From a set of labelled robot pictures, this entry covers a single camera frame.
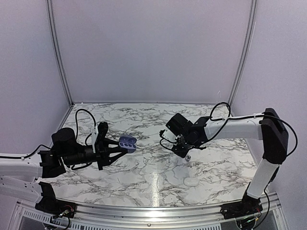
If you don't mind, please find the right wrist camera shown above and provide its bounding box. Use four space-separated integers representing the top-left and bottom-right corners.
159 129 178 144

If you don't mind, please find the left aluminium corner post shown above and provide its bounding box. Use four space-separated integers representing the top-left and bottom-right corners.
46 0 74 107

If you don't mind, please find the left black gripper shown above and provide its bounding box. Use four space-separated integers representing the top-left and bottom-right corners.
62 138 127 171

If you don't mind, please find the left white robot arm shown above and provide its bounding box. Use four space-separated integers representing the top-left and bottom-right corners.
0 123 136 213

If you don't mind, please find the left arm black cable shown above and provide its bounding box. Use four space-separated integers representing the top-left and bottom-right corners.
21 109 99 160

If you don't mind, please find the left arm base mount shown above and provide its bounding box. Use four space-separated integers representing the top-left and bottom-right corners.
35 198 77 230

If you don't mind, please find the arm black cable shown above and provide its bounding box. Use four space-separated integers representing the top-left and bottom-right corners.
21 109 99 160
159 102 298 159

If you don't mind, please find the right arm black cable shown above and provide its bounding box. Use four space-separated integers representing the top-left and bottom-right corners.
159 102 298 159

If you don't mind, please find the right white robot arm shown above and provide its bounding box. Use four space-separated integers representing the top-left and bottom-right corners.
159 108 289 215

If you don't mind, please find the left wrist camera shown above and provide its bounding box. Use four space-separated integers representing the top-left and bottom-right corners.
91 122 108 153

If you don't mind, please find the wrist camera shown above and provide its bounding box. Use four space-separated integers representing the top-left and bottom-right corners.
159 129 178 144
91 122 108 153

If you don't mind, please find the blue earbud charging case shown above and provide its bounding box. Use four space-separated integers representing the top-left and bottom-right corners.
119 135 137 153

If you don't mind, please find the white earbud charging case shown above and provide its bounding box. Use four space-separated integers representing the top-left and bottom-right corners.
183 177 199 187

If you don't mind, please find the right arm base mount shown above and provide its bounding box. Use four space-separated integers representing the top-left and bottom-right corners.
220 199 271 230

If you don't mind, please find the aluminium front rail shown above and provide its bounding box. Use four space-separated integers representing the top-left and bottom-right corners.
14 191 281 230

